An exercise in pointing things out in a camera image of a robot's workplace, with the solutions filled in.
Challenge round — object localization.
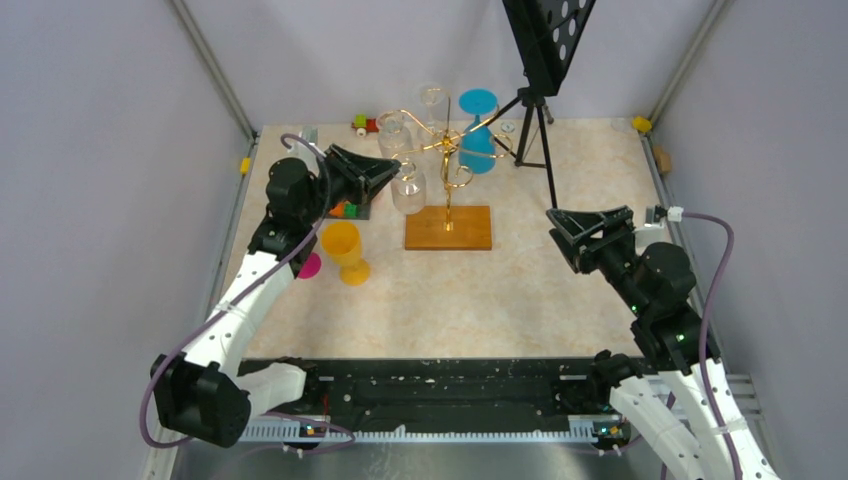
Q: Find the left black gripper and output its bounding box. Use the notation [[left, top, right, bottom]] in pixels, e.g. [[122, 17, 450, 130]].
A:
[[300, 143, 401, 224]]

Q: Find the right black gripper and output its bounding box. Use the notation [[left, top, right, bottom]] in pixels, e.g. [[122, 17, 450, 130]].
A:
[[545, 205, 649, 315]]

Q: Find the clear wine glass front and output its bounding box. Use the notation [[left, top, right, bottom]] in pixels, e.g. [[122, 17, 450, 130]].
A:
[[390, 161, 427, 215]]

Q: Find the clear wine glass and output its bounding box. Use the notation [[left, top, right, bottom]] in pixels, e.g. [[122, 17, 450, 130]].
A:
[[376, 110, 414, 159], [418, 81, 448, 146], [390, 161, 427, 215]]

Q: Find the yellow wine glass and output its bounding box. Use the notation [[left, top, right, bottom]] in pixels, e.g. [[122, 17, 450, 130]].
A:
[[321, 221, 371, 286]]

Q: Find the pink wine glass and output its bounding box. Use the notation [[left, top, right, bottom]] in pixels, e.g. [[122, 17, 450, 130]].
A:
[[297, 252, 322, 280]]

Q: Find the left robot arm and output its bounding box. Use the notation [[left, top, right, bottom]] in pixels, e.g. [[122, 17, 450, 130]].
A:
[[142, 134, 401, 448]]

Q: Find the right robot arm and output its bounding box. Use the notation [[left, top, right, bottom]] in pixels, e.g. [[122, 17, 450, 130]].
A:
[[546, 205, 778, 479]]

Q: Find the gold wine glass rack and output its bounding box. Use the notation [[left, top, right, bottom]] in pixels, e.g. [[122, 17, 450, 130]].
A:
[[390, 103, 512, 251]]

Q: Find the clear wine glass back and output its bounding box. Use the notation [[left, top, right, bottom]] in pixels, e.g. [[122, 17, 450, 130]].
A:
[[418, 81, 448, 146]]

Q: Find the blue wine glass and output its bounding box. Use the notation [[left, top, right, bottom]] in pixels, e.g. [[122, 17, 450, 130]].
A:
[[458, 88, 497, 175]]

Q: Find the orange tape dispenser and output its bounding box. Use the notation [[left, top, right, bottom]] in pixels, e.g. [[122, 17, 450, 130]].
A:
[[326, 202, 357, 218]]

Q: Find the dark plate with blocks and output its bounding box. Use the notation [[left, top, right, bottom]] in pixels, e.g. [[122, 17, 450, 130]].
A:
[[325, 202, 371, 221]]

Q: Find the small toy car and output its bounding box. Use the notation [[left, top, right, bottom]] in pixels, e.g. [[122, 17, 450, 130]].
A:
[[351, 114, 380, 138]]

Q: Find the yellow corner clamp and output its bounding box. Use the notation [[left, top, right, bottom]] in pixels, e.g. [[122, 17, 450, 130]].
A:
[[631, 116, 653, 135]]

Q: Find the black music stand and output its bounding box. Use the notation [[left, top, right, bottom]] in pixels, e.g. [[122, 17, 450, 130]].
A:
[[484, 0, 596, 209]]

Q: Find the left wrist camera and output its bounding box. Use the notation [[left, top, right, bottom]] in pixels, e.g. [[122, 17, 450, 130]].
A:
[[294, 125, 318, 161]]

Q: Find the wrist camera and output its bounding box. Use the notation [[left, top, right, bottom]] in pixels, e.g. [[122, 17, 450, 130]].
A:
[[634, 205, 684, 249], [294, 125, 318, 161]]

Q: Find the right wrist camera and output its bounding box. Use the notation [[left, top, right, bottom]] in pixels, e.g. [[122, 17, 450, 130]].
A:
[[634, 205, 684, 249]]

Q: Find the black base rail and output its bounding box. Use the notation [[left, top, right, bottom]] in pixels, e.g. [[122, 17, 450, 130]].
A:
[[277, 357, 637, 444]]

